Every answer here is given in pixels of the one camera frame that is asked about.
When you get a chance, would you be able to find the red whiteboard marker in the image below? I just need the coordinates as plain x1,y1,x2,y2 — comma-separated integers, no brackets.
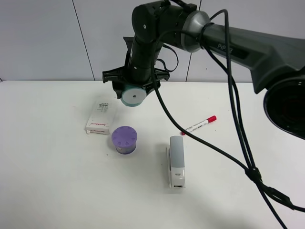
180,115,217,136

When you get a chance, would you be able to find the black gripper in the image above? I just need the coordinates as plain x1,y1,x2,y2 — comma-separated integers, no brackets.
102,37,170,99

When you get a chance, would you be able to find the black cable bundle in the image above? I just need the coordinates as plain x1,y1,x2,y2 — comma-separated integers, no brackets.
152,9,305,229

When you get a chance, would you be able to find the white and grey stapler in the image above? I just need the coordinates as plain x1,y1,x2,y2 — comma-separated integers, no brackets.
166,136,185,188

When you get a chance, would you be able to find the white flat box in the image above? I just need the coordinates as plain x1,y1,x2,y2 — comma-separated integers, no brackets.
85,96,117,135

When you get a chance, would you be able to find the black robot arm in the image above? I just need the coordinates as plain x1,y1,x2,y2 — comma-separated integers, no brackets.
102,0,305,138

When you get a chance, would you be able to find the purple round container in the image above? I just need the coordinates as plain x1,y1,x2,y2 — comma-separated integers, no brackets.
112,126,137,155

